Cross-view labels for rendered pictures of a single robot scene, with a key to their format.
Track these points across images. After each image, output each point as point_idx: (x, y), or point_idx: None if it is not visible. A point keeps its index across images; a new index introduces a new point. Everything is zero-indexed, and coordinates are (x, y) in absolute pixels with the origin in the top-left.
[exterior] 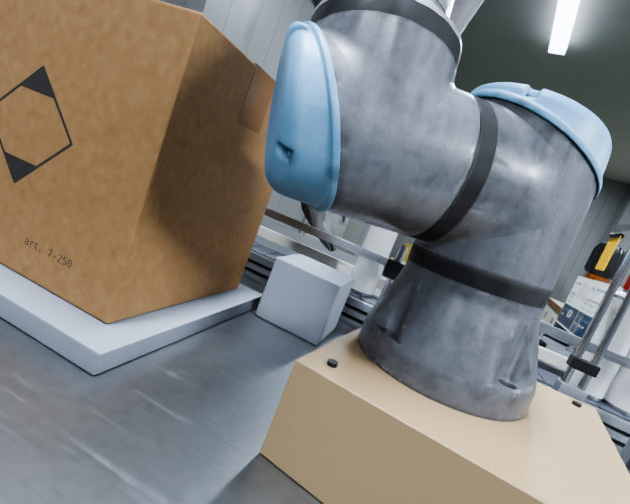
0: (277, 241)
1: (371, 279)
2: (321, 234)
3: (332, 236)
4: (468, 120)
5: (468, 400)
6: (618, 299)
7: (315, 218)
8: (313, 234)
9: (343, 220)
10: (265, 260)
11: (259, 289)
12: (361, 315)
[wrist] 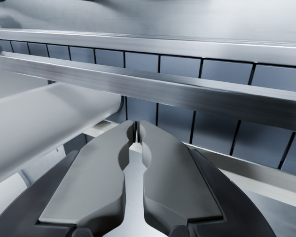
0: None
1: None
2: (142, 74)
3: (107, 71)
4: None
5: None
6: None
7: (181, 168)
8: (170, 75)
9: (74, 153)
10: None
11: (278, 2)
12: (95, 33)
